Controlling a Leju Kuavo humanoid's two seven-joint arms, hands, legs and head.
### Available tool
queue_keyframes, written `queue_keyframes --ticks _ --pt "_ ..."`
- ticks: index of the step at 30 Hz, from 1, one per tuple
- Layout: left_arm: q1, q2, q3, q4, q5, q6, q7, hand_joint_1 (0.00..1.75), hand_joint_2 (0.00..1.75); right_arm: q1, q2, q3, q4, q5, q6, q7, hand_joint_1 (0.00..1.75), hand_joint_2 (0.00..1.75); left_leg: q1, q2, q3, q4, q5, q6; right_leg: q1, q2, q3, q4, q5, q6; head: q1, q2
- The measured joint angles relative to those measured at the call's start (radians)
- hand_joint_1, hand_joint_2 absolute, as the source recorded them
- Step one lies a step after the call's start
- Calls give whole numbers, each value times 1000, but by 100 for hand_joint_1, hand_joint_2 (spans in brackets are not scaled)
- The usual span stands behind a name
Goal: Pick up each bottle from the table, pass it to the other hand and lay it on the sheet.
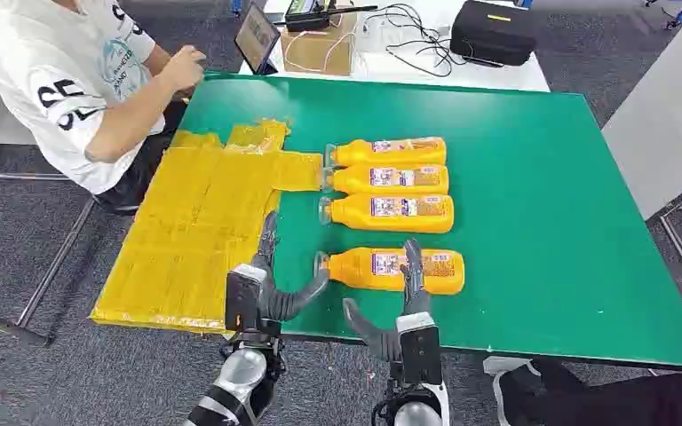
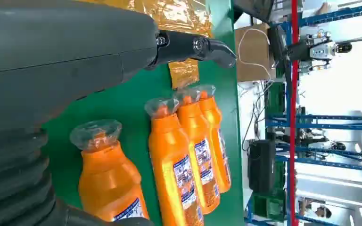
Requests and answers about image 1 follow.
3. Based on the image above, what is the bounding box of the person's right hand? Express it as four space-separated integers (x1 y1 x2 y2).
157 44 208 97

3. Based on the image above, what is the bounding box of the black tablet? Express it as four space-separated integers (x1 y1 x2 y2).
233 1 282 76

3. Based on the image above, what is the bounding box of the green table mat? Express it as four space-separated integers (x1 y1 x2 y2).
178 71 682 372

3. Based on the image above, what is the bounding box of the brown cardboard box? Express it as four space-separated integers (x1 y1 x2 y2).
279 12 359 77

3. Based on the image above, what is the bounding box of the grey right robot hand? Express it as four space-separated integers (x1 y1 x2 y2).
342 238 432 363

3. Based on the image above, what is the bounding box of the yellow sheet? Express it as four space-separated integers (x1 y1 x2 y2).
90 119 325 337

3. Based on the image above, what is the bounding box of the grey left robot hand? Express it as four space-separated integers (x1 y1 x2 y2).
250 210 331 324

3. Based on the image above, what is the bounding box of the black cable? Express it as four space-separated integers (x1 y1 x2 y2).
363 3 476 79

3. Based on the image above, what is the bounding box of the metal table frame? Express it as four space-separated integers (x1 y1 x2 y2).
646 169 682 323

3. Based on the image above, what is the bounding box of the white cable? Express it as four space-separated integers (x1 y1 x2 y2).
284 12 359 74

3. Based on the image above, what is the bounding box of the black radio with antenna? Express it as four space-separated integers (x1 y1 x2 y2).
282 0 380 34

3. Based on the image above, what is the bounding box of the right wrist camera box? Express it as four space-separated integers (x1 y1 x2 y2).
394 312 444 388

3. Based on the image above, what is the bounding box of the white side table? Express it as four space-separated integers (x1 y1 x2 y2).
600 6 682 222

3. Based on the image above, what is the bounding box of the orange drink bottle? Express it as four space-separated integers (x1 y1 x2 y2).
318 193 456 235
313 246 466 296
324 137 448 170
321 164 451 197

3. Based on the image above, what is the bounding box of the person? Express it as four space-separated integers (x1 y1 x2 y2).
0 0 208 214

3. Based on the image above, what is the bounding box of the black carrying case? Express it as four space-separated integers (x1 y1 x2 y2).
449 0 538 68

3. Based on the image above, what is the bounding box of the metal chair frame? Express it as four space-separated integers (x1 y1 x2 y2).
0 169 99 349

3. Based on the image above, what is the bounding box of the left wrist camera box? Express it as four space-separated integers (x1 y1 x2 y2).
224 264 269 335

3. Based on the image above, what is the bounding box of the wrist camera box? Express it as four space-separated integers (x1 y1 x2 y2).
224 264 269 335
394 312 444 388

